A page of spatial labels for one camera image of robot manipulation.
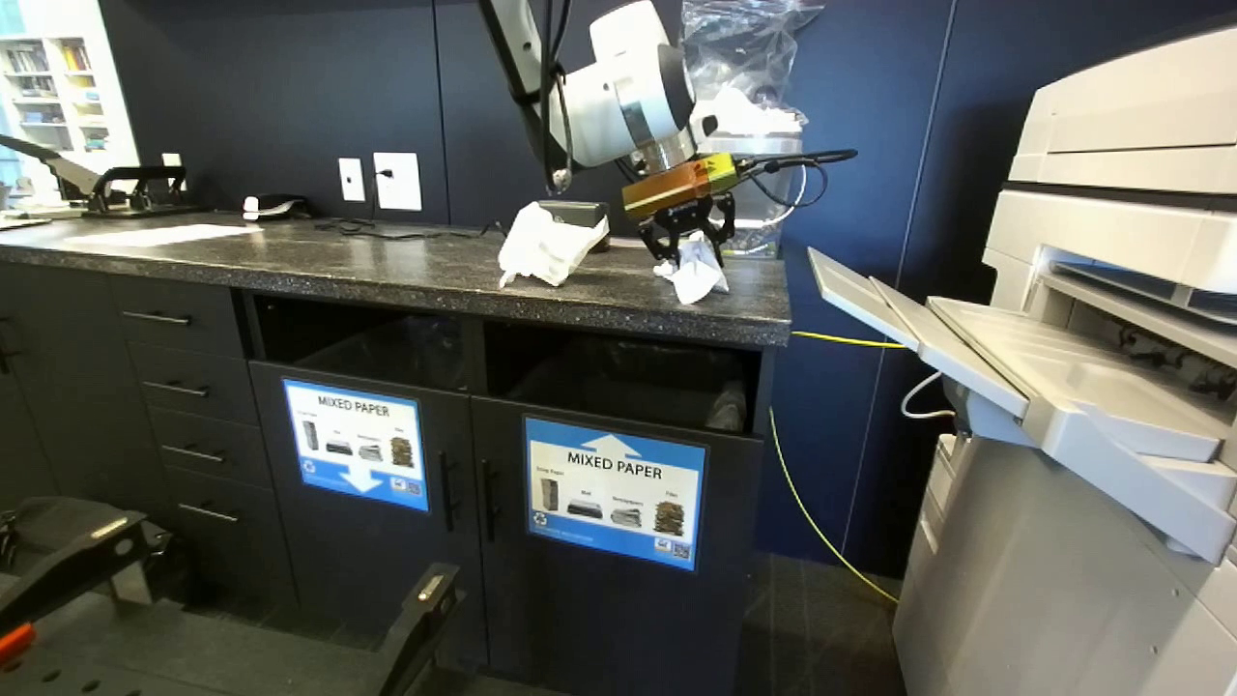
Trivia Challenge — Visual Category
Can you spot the thin white cable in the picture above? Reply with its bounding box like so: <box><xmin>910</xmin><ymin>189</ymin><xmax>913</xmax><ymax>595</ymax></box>
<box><xmin>897</xmin><ymin>371</ymin><xmax>958</xmax><ymax>425</ymax></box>

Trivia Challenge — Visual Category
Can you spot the white shelf with booklets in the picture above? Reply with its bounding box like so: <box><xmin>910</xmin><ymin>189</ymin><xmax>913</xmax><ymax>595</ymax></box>
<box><xmin>0</xmin><ymin>0</ymin><xmax>145</xmax><ymax>211</ymax></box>

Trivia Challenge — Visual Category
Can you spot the black door arrow down sign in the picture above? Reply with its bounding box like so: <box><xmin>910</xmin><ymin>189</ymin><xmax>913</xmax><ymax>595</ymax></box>
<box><xmin>249</xmin><ymin>360</ymin><xmax>493</xmax><ymax>671</ymax></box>

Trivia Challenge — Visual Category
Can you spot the small white wall plate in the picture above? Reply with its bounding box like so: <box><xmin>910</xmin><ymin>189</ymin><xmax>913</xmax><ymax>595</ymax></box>
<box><xmin>337</xmin><ymin>155</ymin><xmax>373</xmax><ymax>211</ymax></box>

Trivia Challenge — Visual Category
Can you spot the large white office printer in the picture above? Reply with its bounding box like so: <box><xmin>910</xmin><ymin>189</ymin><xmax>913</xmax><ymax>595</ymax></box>
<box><xmin>806</xmin><ymin>26</ymin><xmax>1237</xmax><ymax>696</ymax></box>

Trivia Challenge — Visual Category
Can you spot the thin yellow cable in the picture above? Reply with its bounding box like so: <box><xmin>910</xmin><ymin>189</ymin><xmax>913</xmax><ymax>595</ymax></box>
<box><xmin>765</xmin><ymin>329</ymin><xmax>905</xmax><ymax>612</ymax></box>

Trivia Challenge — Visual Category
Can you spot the black drawer with handle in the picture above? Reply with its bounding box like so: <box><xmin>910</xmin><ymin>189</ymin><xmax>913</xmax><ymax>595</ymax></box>
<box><xmin>145</xmin><ymin>413</ymin><xmax>269</xmax><ymax>494</ymax></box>
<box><xmin>128</xmin><ymin>345</ymin><xmax>261</xmax><ymax>431</ymax></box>
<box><xmin>157</xmin><ymin>475</ymin><xmax>294</xmax><ymax>612</ymax></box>
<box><xmin>105</xmin><ymin>275</ymin><xmax>249</xmax><ymax>360</ymax></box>

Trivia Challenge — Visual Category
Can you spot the large white wall outlet plate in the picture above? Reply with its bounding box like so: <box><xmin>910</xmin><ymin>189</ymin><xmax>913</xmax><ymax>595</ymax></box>
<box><xmin>373</xmin><ymin>148</ymin><xmax>427</xmax><ymax>217</ymax></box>

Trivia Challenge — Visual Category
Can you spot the mixed paper sign arrow up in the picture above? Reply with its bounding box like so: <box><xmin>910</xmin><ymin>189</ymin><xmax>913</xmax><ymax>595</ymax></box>
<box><xmin>521</xmin><ymin>413</ymin><xmax>713</xmax><ymax>578</ymax></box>

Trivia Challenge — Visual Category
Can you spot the orange clamp handle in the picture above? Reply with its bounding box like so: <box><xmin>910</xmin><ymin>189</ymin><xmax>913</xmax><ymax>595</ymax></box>
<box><xmin>0</xmin><ymin>624</ymin><xmax>39</xmax><ymax>673</ymax></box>

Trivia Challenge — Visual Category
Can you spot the black cord on counter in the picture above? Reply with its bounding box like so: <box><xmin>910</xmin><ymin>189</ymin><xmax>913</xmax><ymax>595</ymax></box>
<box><xmin>307</xmin><ymin>211</ymin><xmax>507</xmax><ymax>243</ymax></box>

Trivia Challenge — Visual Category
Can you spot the clear plastic bag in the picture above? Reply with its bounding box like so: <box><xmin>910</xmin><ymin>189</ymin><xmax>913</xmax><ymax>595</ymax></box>
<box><xmin>681</xmin><ymin>0</ymin><xmax>828</xmax><ymax>168</ymax></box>

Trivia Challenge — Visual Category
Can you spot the mixed paper sign arrow down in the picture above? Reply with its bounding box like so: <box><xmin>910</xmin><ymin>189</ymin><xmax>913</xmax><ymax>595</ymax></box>
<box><xmin>278</xmin><ymin>374</ymin><xmax>435</xmax><ymax>519</ymax></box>

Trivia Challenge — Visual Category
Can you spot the black metal bracket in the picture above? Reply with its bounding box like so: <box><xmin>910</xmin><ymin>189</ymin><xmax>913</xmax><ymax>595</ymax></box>
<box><xmin>373</xmin><ymin>556</ymin><xmax>463</xmax><ymax>696</ymax></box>

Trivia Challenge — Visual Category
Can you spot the yellow wrist camera box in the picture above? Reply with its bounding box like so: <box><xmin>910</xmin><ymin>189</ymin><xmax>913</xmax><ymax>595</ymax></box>
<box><xmin>618</xmin><ymin>151</ymin><xmax>744</xmax><ymax>226</ymax></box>

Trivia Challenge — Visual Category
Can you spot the black cabinet with stone counter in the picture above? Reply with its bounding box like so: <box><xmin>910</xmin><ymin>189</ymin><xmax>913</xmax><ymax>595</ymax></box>
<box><xmin>0</xmin><ymin>211</ymin><xmax>798</xmax><ymax>696</ymax></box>

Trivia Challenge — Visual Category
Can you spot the black heavy duty stapler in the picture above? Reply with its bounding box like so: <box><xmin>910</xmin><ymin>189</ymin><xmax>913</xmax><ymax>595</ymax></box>
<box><xmin>0</xmin><ymin>131</ymin><xmax>196</xmax><ymax>221</ymax></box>

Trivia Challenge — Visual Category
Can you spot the large white tissue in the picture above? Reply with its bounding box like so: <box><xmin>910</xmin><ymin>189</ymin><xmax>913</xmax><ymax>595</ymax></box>
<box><xmin>495</xmin><ymin>202</ymin><xmax>617</xmax><ymax>289</ymax></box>

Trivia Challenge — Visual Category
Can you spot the clear plastic bucket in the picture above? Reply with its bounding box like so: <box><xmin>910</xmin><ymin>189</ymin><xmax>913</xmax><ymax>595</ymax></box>
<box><xmin>693</xmin><ymin>129</ymin><xmax>811</xmax><ymax>261</ymax></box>

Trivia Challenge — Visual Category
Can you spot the black metal cart frame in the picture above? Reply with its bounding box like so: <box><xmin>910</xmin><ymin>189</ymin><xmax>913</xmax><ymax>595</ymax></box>
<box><xmin>0</xmin><ymin>494</ymin><xmax>171</xmax><ymax>635</ymax></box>

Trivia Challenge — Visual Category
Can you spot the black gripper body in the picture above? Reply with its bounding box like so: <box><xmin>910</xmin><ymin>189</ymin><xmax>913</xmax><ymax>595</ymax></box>
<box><xmin>633</xmin><ymin>189</ymin><xmax>744</xmax><ymax>253</ymax></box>

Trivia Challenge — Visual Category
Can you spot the small white tissue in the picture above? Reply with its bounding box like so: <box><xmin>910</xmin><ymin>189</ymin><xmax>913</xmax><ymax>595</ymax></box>
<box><xmin>651</xmin><ymin>233</ymin><xmax>732</xmax><ymax>310</ymax></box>

